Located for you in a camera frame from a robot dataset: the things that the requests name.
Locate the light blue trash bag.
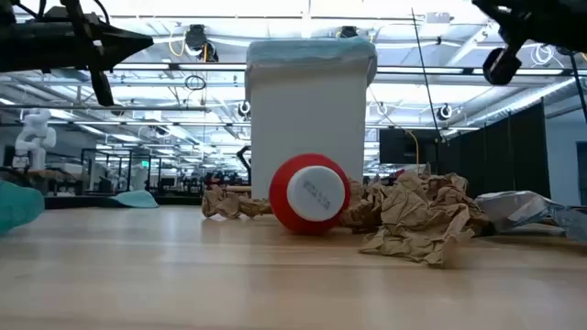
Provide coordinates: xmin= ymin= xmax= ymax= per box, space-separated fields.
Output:
xmin=245 ymin=37 xmax=378 ymax=100

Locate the black framed workcell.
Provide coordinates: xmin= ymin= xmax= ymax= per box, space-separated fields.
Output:
xmin=81 ymin=147 xmax=161 ymax=193

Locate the black monitor screen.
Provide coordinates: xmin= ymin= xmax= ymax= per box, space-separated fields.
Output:
xmin=379 ymin=127 xmax=441 ymax=165

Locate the large teal trash bag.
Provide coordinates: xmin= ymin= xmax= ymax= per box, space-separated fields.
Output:
xmin=0 ymin=180 xmax=46 ymax=235

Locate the white plastic trash bin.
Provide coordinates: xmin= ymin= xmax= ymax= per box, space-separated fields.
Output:
xmin=249 ymin=61 xmax=371 ymax=201

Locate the small folded teal bag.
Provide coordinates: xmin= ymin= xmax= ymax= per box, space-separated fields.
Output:
xmin=108 ymin=190 xmax=161 ymax=210

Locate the red chip can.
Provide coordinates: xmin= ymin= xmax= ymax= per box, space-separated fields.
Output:
xmin=269 ymin=153 xmax=352 ymax=237

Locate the thin black hanging cable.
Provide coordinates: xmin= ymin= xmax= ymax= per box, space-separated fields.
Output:
xmin=410 ymin=7 xmax=445 ymax=139
xmin=570 ymin=52 xmax=587 ymax=123

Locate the black metal table frame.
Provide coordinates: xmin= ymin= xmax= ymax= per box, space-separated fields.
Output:
xmin=44 ymin=195 xmax=203 ymax=211

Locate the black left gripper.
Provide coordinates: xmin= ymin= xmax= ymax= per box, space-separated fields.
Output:
xmin=0 ymin=0 xmax=155 ymax=107

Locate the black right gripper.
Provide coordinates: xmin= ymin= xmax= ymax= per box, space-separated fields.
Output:
xmin=471 ymin=0 xmax=587 ymax=86

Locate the grey door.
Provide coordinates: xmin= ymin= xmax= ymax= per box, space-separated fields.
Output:
xmin=576 ymin=140 xmax=587 ymax=206

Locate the black partition wall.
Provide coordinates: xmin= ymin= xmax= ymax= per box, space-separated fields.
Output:
xmin=439 ymin=98 xmax=551 ymax=205

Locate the yellow hanging cable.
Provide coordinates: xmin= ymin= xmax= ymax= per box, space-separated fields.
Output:
xmin=405 ymin=129 xmax=421 ymax=174

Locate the black hanging cable loop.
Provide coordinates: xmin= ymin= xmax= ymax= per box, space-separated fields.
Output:
xmin=183 ymin=74 xmax=207 ymax=92

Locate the large brown paper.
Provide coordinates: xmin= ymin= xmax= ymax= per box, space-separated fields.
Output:
xmin=338 ymin=170 xmax=493 ymax=239

